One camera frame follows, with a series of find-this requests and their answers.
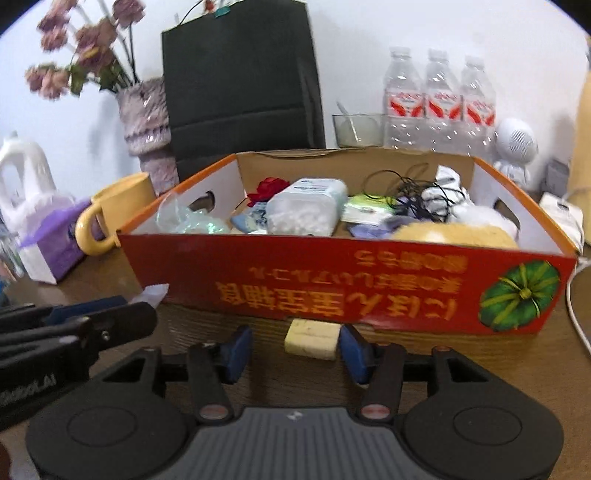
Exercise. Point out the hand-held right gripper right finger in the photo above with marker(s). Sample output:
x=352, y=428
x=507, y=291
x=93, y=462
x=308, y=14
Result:
x=353, y=355

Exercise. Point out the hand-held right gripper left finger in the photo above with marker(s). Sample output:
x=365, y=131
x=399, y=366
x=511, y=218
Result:
x=238, y=353

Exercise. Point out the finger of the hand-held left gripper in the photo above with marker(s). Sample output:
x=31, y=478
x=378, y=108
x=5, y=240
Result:
x=87, y=309
x=124, y=327

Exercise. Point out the pale yellow block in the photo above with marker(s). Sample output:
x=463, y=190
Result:
x=311, y=339

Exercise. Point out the red cardboard box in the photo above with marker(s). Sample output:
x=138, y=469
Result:
x=277, y=277

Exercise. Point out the clear iridescent plastic bag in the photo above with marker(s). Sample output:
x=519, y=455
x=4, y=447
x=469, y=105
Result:
x=194, y=219

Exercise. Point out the blue snack wrapper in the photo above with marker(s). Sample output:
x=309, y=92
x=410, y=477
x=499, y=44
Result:
x=249, y=220

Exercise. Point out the green tissue pack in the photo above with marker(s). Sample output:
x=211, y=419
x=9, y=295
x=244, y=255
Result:
x=369, y=207

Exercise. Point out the yellow plush toy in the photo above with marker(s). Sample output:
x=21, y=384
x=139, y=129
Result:
x=443, y=233

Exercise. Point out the clear cotton swab box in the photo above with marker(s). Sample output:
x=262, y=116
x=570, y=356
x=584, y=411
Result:
x=300, y=212

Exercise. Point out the red fabric flower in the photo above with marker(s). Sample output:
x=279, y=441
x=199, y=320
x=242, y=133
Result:
x=268, y=189

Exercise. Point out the white plastic bag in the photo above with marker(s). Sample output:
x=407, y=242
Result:
x=450, y=177

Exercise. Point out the purple tissue pack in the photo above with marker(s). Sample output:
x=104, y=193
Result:
x=60, y=249

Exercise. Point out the yellow mug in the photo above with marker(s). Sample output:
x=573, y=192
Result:
x=124, y=203

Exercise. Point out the white detergent jug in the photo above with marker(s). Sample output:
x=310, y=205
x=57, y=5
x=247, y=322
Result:
x=27, y=161

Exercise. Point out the purple textured vase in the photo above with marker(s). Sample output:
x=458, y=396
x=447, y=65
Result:
x=143, y=120

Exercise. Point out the glass cup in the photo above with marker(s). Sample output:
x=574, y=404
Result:
x=364, y=131

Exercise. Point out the white spoon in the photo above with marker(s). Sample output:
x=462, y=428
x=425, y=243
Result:
x=348, y=120

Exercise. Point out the white charger brick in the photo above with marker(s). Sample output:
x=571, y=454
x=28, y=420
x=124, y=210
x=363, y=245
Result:
x=561, y=212

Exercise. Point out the clear water bottle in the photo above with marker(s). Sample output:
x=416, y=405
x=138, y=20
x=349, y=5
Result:
x=443, y=108
x=404, y=106
x=478, y=113

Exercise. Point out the white robot speaker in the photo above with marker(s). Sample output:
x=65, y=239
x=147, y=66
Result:
x=515, y=143

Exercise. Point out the dried pink flowers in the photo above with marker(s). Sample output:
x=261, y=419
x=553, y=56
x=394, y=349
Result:
x=92, y=41

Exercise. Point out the small grey box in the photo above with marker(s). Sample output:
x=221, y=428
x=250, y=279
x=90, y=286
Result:
x=556, y=177

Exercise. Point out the black paper bag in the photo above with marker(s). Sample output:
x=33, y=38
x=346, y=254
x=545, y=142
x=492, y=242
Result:
x=240, y=83

